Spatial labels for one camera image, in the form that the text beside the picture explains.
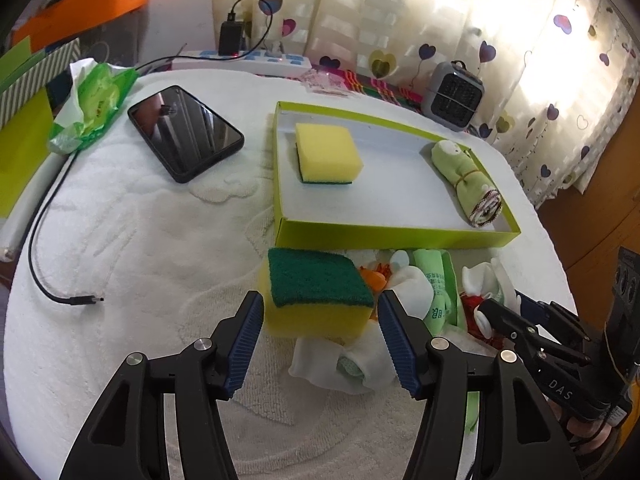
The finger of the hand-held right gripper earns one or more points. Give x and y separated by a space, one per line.
527 306
510 332

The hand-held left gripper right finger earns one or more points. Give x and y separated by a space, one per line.
395 341

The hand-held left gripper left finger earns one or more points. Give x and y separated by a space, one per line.
245 341

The white sachet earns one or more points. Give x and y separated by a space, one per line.
485 280

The green plastic bag roll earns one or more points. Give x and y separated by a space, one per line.
439 285

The yellow sponge green scrub pad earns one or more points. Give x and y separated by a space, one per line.
315 280

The lime green cardboard box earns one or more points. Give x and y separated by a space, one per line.
395 175

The person's right hand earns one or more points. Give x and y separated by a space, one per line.
592 435

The wooden wardrobe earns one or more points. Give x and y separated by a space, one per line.
600 220

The rolled green towel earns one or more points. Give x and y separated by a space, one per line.
457 175

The black smartphone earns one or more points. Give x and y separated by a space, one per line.
185 130

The grey small heater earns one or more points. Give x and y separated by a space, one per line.
452 95

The colourful striped mat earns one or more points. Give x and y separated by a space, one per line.
385 90

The pink packet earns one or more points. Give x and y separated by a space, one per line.
325 82

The white blue power strip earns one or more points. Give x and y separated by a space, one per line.
260 62

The green tissue packet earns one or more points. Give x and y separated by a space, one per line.
95 105

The yellow-green board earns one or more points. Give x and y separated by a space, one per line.
20 150

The heart print curtain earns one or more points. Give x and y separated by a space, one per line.
450 15

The black charger plug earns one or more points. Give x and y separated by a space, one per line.
230 35

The striped gift box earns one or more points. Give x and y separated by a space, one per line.
35 72

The orange ledge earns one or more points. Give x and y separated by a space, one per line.
85 7

